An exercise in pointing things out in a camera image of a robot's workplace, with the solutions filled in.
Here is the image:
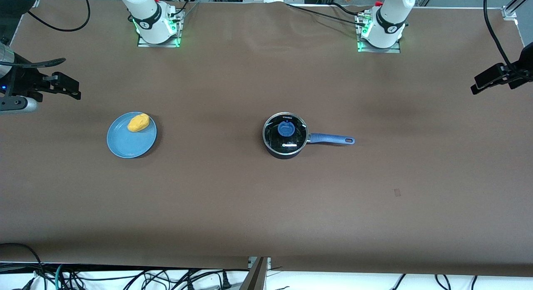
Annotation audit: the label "yellow potato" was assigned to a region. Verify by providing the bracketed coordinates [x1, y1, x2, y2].
[127, 113, 150, 133]

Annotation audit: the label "glass lid with blue knob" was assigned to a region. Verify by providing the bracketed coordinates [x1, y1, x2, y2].
[263, 112, 309, 155]

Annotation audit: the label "aluminium corner profile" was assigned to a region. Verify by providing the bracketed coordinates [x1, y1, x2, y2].
[502, 0, 533, 20]

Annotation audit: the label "blue round plate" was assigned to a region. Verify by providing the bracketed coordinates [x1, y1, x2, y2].
[107, 112, 158, 159]

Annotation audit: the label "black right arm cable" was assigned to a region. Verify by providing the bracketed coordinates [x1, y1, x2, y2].
[0, 0, 91, 69]

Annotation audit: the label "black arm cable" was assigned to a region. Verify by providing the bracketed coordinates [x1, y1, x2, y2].
[483, 0, 533, 80]
[0, 0, 91, 69]

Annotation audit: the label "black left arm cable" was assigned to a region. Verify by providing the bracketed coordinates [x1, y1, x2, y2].
[483, 0, 533, 80]

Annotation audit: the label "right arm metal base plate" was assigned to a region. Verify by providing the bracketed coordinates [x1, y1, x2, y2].
[137, 9, 184, 48]

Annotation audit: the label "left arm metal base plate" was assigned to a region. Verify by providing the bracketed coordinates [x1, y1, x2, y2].
[356, 13, 401, 53]

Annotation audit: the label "black base connector cables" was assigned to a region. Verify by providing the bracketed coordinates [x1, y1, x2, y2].
[160, 0, 199, 22]

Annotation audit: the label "short black table cable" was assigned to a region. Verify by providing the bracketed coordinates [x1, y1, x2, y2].
[329, 2, 364, 17]

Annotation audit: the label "dark pot with blue handle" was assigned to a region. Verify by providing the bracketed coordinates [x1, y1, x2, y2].
[262, 112, 356, 160]

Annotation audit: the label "black looped floor cable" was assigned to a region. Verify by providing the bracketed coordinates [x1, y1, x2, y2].
[0, 243, 45, 290]

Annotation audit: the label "long black table cable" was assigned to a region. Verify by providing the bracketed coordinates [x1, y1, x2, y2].
[285, 2, 371, 28]

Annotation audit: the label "aluminium frame post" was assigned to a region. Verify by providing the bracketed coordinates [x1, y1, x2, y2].
[239, 257, 272, 290]

